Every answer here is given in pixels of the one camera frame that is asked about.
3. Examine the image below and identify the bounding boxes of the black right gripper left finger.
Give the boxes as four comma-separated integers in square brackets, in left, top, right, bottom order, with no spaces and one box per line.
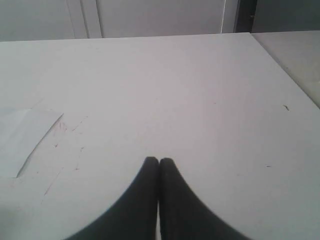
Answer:
[68,156,160,240]

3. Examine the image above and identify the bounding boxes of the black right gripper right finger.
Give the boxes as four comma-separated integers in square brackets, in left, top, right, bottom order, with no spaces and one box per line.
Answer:
[159,158,248,240]

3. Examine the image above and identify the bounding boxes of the white paper sheet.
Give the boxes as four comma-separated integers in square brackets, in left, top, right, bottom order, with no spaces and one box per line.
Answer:
[0,107,63,178]

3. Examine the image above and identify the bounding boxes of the white cabinet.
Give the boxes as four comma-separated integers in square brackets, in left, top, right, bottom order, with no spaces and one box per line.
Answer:
[0,0,239,42]

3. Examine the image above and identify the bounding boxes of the dark door frame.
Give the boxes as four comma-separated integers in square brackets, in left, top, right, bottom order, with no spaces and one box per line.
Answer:
[234,0,257,33]

